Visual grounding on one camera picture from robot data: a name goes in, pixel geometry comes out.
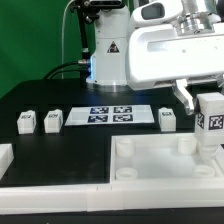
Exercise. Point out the white left fence piece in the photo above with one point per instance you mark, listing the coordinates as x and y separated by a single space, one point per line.
6 158

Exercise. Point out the white square table top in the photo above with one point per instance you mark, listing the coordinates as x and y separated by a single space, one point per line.
159 156

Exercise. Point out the white marker tag sheet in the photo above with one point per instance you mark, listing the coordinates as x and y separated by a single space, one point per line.
119 114

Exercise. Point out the white front fence rail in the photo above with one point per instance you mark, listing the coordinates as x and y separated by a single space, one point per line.
147 194

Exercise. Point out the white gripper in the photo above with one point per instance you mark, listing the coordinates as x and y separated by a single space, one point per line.
175 40

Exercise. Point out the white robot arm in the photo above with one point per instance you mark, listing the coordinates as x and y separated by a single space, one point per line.
108 62

